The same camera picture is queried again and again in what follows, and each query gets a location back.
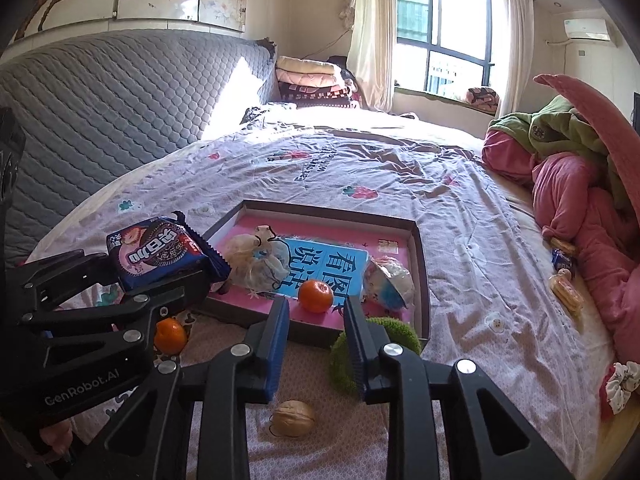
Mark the orange tangerine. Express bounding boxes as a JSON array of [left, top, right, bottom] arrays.
[[154, 318, 188, 356], [297, 280, 334, 314]]

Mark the green fuzzy ring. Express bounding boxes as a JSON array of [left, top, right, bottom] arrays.
[[327, 315, 424, 396]]

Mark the blue Oreo snack packet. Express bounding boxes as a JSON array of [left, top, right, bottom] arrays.
[[105, 210, 232, 292]]

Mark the white blue bowl toy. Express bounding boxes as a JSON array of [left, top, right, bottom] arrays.
[[362, 256, 414, 312]]

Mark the beige mesh drawstring pouch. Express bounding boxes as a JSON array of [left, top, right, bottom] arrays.
[[222, 224, 291, 292]]

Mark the red bowl toy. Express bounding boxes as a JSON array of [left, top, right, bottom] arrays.
[[209, 280, 232, 295]]

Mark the person's left hand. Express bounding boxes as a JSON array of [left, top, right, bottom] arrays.
[[40, 419, 73, 456]]

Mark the tan walnut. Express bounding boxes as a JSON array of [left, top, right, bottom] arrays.
[[270, 400, 317, 438]]

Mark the pink and blue book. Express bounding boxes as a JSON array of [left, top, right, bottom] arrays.
[[200, 200, 430, 347]]

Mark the shallow grey cardboard box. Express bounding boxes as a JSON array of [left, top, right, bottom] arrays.
[[204, 200, 430, 349]]

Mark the pink strawberry print bedsheet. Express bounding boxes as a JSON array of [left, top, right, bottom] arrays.
[[28, 128, 600, 479]]

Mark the grey quilted headboard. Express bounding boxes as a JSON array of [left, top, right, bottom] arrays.
[[1, 29, 277, 266]]

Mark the yellow wrapped biscuit packet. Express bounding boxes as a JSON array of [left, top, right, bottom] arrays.
[[549, 272, 584, 318]]

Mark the small blue snack packet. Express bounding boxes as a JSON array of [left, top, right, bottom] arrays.
[[551, 248, 575, 278]]

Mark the orange wrapped snack bar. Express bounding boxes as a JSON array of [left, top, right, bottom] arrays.
[[549, 237, 578, 258]]

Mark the pink crumpled duvet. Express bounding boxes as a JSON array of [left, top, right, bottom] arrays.
[[482, 129, 639, 362]]

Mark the white red scrunchie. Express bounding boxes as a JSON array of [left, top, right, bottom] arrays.
[[599, 361, 640, 419]]

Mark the stack of folded blankets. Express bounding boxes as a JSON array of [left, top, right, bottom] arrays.
[[276, 55, 362, 108]]

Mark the floral cushion on windowsill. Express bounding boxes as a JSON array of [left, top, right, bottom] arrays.
[[465, 87, 500, 115]]

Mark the cream left curtain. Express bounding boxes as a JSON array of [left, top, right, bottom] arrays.
[[340, 0, 397, 112]]

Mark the cream curtain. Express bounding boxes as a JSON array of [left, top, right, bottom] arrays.
[[340, 0, 397, 112], [498, 0, 535, 117]]

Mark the green blanket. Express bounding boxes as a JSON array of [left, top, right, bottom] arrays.
[[483, 96, 630, 209]]

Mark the dark framed window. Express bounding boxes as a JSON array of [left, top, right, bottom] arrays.
[[394, 0, 494, 100]]

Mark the pink curved pillow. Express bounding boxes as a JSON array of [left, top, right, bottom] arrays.
[[534, 74, 640, 216]]

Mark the black television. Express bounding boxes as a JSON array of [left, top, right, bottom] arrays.
[[631, 92, 640, 136]]

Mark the cream right curtain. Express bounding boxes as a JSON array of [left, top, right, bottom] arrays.
[[498, 0, 535, 117]]

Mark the white wall air conditioner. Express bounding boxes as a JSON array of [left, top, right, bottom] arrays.
[[563, 18, 612, 42]]

